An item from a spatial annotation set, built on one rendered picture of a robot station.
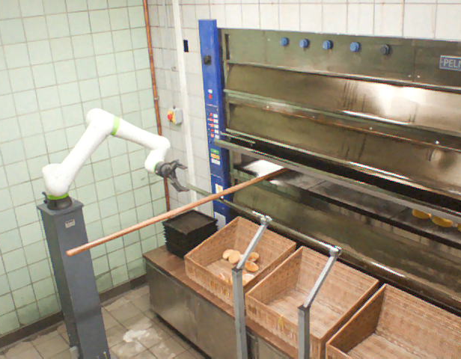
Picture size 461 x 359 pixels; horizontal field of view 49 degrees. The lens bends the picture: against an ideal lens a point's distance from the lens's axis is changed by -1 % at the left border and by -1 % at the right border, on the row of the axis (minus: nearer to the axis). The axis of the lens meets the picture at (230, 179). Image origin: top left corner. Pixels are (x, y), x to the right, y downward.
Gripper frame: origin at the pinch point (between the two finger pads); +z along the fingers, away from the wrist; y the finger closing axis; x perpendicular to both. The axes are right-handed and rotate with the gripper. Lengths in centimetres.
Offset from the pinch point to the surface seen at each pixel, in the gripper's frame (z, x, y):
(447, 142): 124, -56, -33
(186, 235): -31, -16, 54
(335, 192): 52, -69, 15
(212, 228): -31, -38, 56
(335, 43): 61, -57, -72
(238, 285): 47, 4, 47
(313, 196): 46, -56, 15
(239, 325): 47, 5, 73
